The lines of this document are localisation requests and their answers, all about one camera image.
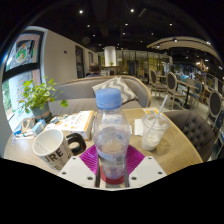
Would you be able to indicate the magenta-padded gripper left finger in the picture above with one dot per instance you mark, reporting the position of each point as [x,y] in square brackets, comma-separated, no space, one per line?
[78,171]

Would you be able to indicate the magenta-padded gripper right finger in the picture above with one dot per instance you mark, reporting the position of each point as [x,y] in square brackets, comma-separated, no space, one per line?
[146,170]

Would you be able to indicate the clear blue-capped water bottle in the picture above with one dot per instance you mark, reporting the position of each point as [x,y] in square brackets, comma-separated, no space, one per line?
[111,133]

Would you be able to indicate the flat round red coaster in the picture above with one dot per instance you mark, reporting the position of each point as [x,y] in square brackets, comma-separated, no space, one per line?
[104,180]

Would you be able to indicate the clear plastic cup with straw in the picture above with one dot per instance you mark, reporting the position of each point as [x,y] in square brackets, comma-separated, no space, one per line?
[151,136]

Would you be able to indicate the white rectangular box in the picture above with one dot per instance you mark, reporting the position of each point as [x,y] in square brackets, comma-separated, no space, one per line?
[73,123]

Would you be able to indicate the small light blue box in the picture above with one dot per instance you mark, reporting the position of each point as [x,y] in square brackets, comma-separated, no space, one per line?
[39,127]

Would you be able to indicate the yellow printed card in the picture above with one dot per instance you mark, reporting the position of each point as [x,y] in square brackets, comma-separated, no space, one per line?
[150,111]

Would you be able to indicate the grey tufted armchair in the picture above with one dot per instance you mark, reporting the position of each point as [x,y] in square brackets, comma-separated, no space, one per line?
[193,133]

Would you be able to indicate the grey curved sofa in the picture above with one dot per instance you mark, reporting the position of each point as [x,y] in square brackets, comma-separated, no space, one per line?
[76,91]

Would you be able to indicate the grey white chevron cushion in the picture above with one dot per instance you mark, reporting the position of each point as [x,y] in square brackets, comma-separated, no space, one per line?
[123,88]

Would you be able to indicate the green potted plant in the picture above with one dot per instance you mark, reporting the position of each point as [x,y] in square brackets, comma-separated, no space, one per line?
[36,95]

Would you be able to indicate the group of dining chairs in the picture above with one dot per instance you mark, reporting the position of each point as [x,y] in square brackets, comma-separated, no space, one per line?
[171,83]

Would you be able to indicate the person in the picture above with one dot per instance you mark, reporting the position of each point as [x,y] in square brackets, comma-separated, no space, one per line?
[94,70]

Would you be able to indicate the gold framed shelf unit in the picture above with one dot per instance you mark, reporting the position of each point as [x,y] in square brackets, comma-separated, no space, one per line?
[143,63]

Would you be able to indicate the white round column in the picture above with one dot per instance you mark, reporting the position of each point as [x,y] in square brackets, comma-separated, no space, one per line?
[110,56]

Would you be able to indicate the window with christmas decals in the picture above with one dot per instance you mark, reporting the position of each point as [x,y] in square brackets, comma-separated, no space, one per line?
[21,53]

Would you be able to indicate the group of ceiling lights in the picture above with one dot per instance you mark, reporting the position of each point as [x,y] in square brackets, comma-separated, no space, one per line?
[81,11]

